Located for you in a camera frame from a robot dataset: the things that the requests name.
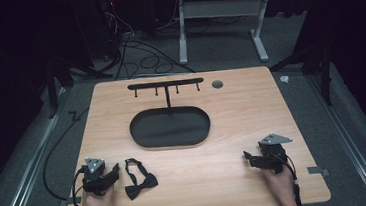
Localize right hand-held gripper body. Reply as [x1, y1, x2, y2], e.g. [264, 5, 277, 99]
[255, 132, 297, 177]

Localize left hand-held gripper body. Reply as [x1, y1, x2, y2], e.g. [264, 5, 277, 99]
[79, 154, 115, 197]

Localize person's right hand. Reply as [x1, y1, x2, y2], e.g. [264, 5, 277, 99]
[261, 165, 298, 206]

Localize black bow tie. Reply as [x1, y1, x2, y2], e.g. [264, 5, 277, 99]
[122, 156, 160, 202]

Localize grey tape piece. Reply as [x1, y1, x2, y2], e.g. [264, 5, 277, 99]
[306, 165, 331, 178]

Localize black hook stand with tray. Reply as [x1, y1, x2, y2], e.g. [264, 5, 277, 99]
[125, 76, 214, 153]

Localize round grey table grommet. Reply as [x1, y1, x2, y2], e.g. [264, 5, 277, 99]
[211, 79, 225, 90]

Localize black tripod stand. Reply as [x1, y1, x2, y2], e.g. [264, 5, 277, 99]
[266, 40, 337, 111]
[42, 51, 117, 120]

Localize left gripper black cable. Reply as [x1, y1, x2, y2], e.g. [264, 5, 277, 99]
[69, 165, 91, 206]

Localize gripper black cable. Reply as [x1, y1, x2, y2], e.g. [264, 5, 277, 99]
[69, 165, 91, 206]
[269, 149, 303, 206]

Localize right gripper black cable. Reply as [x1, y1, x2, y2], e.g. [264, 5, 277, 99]
[269, 149, 303, 206]

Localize long black floor cable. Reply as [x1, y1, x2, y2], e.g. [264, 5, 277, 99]
[36, 105, 98, 203]

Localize metal floor rail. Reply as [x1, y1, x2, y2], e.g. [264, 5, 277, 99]
[0, 86, 82, 206]
[304, 66, 366, 206]

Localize black floor cable loops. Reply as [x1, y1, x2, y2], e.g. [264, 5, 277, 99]
[111, 33, 196, 81]

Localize white desk frame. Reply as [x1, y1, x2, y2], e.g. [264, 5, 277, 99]
[174, 0, 321, 70]

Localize thin white and red wires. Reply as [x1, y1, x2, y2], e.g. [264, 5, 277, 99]
[103, 0, 183, 43]

